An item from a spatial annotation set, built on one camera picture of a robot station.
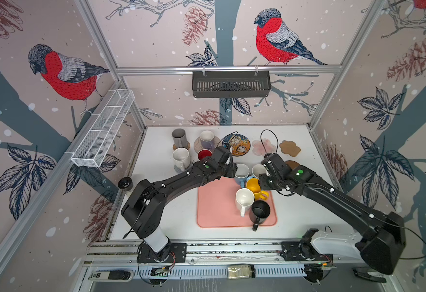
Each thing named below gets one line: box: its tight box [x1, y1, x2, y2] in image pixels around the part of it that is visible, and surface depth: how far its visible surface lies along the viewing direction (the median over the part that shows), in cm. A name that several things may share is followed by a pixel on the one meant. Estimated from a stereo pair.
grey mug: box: [171, 128, 189, 149], surface depth 104 cm
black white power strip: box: [88, 270, 134, 283], surface depth 67 cm
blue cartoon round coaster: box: [222, 133, 252, 157], surface depth 113 cm
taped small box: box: [226, 264, 256, 280], surface depth 67 cm
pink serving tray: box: [197, 176, 278, 228], surface depth 86 cm
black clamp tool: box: [351, 267, 388, 283], surface depth 68 cm
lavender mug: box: [199, 130, 215, 150], surface depth 109 cm
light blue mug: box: [234, 163, 251, 188], surface depth 88 cm
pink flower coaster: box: [251, 138, 277, 156], surface depth 113 cm
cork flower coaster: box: [279, 140, 302, 157], surface depth 112 cm
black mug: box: [249, 200, 271, 232], surface depth 79 cm
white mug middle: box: [235, 187, 255, 218], surface depth 81 cm
